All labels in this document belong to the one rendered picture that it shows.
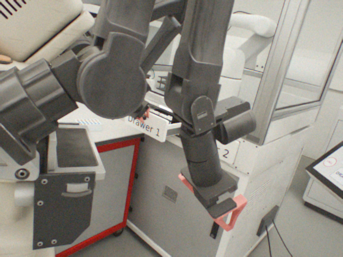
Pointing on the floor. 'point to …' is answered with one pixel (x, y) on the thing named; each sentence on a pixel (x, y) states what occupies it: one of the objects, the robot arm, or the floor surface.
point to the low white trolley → (103, 212)
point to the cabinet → (144, 147)
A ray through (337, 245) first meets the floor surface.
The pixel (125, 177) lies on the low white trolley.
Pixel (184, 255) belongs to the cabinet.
